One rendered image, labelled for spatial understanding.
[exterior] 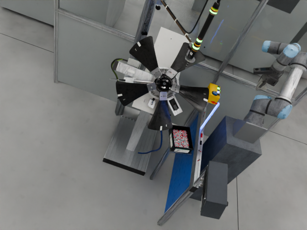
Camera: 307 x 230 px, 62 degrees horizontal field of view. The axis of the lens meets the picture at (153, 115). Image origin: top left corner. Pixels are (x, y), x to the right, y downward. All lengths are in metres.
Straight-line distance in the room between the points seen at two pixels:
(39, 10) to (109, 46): 1.74
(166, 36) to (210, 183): 1.23
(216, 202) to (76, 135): 1.88
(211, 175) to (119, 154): 1.45
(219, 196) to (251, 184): 1.91
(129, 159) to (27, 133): 1.08
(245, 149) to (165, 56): 0.98
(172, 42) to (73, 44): 1.18
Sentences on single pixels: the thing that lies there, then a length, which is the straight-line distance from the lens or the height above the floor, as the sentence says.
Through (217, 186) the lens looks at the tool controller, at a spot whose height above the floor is 1.24.
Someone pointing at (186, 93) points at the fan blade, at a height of 1.19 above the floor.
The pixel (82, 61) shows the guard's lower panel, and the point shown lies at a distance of 3.00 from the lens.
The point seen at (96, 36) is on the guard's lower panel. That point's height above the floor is 0.86.
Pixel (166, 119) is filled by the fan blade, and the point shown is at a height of 0.98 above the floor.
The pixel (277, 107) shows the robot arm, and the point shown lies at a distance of 2.04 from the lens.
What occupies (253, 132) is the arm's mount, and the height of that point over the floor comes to 1.12.
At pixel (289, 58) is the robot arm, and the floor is 1.73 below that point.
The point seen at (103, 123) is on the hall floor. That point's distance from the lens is 3.04.
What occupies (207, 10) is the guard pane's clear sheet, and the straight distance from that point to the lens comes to 2.39.
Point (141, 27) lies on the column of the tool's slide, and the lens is 2.35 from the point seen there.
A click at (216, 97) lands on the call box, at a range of 2.24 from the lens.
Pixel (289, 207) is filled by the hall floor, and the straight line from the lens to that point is 3.55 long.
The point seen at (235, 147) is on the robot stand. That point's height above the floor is 0.99.
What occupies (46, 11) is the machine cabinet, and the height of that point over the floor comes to 0.25.
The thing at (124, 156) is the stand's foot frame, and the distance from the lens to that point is 2.75.
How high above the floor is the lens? 2.40
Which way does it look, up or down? 47 degrees down
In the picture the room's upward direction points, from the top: 24 degrees clockwise
